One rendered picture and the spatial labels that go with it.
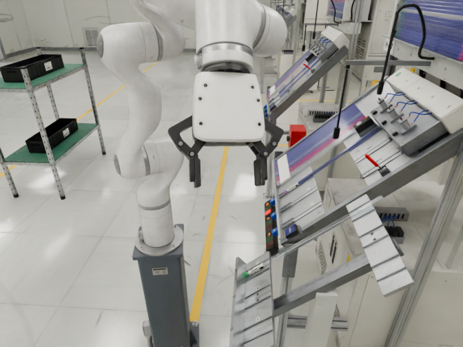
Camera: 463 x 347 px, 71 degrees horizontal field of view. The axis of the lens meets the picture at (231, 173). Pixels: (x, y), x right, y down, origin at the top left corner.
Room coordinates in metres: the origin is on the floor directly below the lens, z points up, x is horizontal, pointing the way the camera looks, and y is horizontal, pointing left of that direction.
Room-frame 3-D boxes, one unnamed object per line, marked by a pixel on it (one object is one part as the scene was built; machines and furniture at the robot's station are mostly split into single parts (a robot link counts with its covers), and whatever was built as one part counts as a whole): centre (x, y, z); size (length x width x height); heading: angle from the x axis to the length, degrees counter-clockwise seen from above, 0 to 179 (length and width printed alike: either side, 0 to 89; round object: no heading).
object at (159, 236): (1.00, 0.29, 0.79); 0.19 x 0.19 x 0.18
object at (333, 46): (2.70, -0.77, 0.66); 1.01 x 0.73 x 1.31; 86
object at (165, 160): (1.02, 0.26, 1.00); 0.19 x 0.12 x 0.24; 121
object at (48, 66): (2.79, 1.63, 1.01); 0.57 x 0.17 x 0.11; 176
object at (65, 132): (2.79, 1.63, 0.41); 0.57 x 0.17 x 0.11; 176
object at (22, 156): (2.79, 1.63, 0.55); 0.91 x 0.46 x 1.10; 176
